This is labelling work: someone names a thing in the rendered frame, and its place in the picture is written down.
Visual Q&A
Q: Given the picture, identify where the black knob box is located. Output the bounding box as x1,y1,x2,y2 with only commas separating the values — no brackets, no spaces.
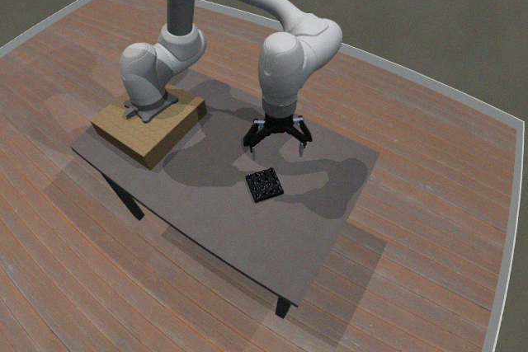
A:
246,168,284,203

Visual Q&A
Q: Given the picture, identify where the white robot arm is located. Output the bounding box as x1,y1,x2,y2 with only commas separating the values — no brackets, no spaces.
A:
120,0,342,124

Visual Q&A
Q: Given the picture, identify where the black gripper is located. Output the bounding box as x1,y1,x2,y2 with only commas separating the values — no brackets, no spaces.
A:
243,112,313,161

